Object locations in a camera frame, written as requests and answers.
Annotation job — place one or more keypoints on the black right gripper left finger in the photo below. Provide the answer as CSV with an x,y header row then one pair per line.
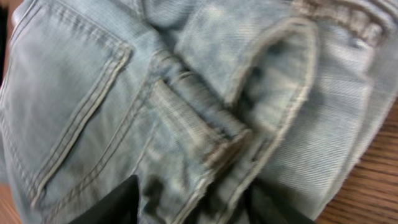
x,y
120,206

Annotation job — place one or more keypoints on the light blue denim shorts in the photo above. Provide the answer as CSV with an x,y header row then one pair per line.
x,y
196,98

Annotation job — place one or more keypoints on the black folded garment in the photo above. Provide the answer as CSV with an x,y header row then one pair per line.
x,y
3,37

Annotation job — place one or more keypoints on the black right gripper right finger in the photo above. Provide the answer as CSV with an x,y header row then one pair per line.
x,y
264,205

